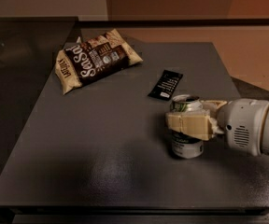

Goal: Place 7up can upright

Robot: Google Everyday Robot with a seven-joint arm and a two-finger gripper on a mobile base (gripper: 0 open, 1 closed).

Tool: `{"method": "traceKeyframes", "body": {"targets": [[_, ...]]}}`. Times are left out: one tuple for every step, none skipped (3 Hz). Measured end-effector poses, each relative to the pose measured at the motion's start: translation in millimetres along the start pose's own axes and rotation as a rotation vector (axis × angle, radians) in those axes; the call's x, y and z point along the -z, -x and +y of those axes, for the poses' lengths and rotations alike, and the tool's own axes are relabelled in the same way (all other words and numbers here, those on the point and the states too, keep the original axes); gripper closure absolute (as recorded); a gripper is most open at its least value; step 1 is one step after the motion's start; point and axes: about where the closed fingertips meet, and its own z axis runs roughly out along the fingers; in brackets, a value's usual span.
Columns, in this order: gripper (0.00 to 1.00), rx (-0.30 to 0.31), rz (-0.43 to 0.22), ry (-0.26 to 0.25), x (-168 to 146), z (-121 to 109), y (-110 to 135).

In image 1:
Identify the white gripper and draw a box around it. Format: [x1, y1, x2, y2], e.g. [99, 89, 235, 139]
[165, 98, 269, 156]

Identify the silver 7up soda can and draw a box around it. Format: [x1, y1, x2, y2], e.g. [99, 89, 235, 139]
[170, 94, 204, 159]

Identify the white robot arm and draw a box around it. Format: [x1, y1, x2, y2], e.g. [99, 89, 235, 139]
[166, 95, 269, 156]

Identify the black snack bar wrapper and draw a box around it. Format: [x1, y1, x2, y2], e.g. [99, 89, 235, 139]
[148, 70, 183, 101]

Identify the brown sea salt chip bag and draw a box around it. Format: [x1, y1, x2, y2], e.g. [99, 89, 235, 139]
[55, 29, 143, 94]

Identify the dark side table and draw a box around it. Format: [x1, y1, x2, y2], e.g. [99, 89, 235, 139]
[0, 19, 75, 174]

